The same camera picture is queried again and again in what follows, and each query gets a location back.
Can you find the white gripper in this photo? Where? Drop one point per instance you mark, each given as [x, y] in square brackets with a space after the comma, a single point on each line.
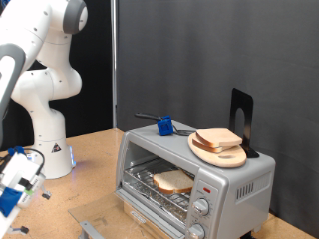
[16, 169]

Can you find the white bread slice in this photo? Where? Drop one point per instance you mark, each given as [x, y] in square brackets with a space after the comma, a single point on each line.
[206, 149]
[219, 136]
[172, 182]

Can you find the metal fork with blue block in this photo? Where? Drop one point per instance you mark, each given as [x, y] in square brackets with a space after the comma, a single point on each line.
[165, 125]

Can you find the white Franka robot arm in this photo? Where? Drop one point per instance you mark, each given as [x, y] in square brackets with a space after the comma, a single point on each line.
[46, 99]

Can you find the wooden block under oven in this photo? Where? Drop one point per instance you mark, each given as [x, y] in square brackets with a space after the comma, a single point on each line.
[143, 230]

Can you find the silver oven knob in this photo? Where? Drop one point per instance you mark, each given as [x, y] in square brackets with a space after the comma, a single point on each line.
[196, 231]
[201, 206]

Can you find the red oven indicator light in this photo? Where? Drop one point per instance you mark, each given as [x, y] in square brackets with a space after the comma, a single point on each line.
[207, 190]

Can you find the silver toaster oven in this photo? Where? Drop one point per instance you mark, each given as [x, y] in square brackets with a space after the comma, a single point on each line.
[232, 186]

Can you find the metal pole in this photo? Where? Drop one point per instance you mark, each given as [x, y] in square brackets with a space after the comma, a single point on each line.
[114, 49]

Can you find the round wooden cutting board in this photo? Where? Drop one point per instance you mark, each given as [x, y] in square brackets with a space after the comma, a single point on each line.
[222, 161]

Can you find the black metal bookend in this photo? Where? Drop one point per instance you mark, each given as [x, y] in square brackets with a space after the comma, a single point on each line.
[247, 106]

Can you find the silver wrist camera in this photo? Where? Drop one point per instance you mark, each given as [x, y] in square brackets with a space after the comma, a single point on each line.
[31, 191]

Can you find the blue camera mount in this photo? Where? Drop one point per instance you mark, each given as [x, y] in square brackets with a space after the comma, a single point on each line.
[8, 200]

